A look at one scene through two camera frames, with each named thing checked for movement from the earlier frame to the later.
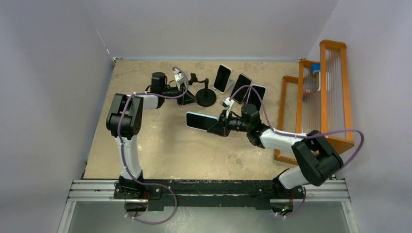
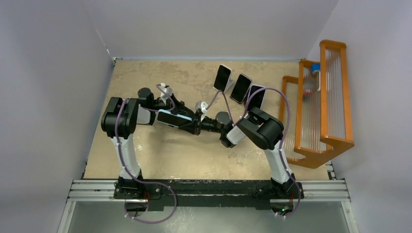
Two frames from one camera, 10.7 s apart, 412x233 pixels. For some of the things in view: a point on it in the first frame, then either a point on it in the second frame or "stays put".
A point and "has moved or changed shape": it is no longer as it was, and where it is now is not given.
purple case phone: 242,80 stays put
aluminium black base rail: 163,193 stays put
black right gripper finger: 217,128 -> 189,127
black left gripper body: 180,98 -> 169,104
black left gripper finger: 189,98 -> 181,109
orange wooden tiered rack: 318,102 stays put
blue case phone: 199,121 has moved or changed shape
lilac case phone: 254,97 stays put
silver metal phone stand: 229,85 stays put
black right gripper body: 225,117 -> 197,123
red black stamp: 307,93 stays put
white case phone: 222,78 stays put
